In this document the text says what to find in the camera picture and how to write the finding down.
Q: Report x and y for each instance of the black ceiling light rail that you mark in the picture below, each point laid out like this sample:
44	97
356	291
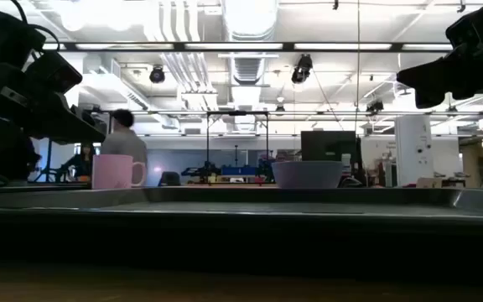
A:
241	46

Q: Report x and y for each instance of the white ventilation duct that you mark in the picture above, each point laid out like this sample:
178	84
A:
247	38

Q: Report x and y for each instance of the blue background robot station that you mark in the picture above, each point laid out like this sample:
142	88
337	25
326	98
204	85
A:
235	170

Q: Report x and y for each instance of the white cabinet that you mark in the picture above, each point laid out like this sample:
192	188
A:
413	151

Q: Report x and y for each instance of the black monitor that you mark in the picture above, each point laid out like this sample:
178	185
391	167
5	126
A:
329	146

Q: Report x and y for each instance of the black office chair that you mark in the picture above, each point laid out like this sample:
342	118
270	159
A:
169	179

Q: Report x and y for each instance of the person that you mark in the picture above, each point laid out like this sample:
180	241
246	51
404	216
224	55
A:
81	163
124	144

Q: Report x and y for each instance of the black ceiling spotlight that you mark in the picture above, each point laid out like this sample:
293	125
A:
375	106
157	74
302	69

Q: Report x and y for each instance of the pink mug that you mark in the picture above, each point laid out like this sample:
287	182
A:
113	172

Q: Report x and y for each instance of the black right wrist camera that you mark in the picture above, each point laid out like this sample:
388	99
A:
472	25

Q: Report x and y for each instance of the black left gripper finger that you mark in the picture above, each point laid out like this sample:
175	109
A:
76	128

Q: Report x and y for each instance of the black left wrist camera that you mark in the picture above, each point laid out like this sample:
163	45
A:
55	73

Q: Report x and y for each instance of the black plastic tray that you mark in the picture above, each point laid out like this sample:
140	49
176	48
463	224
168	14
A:
241	226

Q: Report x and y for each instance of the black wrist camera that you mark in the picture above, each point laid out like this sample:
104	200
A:
55	73
472	25

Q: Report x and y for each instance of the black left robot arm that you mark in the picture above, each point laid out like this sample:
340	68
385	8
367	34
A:
2	151

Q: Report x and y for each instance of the blue bowl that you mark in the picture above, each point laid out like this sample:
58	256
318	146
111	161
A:
307	175

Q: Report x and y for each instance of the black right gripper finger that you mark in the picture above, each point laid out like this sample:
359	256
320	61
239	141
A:
428	86

